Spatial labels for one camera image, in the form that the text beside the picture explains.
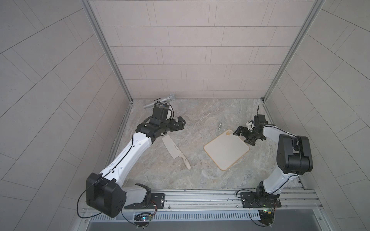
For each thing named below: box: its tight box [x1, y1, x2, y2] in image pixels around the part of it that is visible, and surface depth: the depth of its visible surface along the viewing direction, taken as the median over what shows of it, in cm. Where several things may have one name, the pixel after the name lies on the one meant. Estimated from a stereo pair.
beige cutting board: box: [203, 129, 250, 171], surface depth 93 cm
